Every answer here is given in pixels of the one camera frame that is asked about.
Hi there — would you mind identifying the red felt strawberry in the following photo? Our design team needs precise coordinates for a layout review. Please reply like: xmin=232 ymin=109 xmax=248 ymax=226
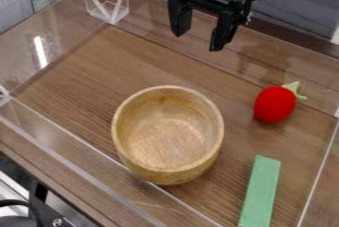
xmin=254 ymin=81 xmax=307 ymax=124

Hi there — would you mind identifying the clear acrylic corner bracket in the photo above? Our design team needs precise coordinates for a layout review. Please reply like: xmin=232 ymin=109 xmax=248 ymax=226
xmin=84 ymin=0 xmax=130 ymax=25

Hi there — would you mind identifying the green flat block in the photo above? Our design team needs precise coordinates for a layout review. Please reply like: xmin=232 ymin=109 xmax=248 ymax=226
xmin=238 ymin=155 xmax=280 ymax=227

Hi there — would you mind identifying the black cable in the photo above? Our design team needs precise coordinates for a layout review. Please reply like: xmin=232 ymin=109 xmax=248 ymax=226
xmin=0 ymin=198 xmax=37 ymax=220

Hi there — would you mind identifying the wooden bowl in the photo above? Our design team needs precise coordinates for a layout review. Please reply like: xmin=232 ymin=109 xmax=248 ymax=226
xmin=111 ymin=85 xmax=226 ymax=185

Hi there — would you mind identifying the black table leg bracket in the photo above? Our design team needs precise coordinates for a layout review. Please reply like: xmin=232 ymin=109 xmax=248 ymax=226
xmin=29 ymin=181 xmax=76 ymax=227

